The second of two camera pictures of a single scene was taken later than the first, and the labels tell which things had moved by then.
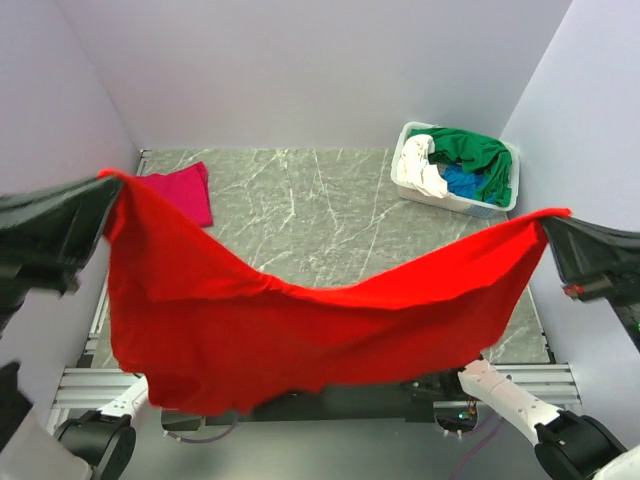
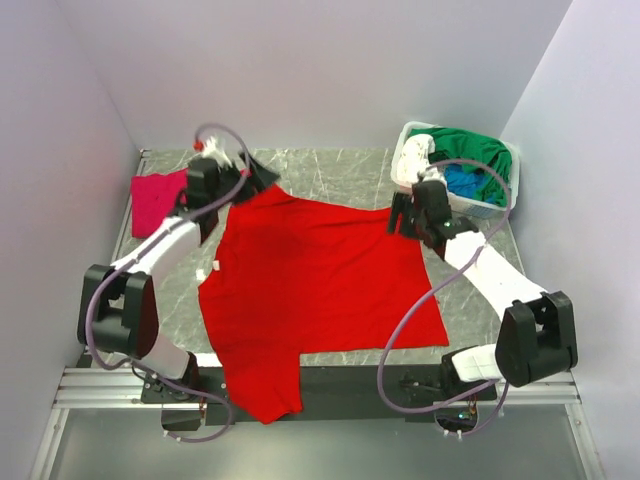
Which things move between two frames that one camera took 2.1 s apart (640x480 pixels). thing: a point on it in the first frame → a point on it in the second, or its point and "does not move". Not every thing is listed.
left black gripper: x=45 y=231 → x=257 y=182
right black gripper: x=585 y=249 → x=403 y=204
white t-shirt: x=416 y=171 does not move
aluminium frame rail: x=85 y=389 does not move
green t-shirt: x=476 y=154 does not move
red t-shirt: x=202 y=330 → x=291 y=277
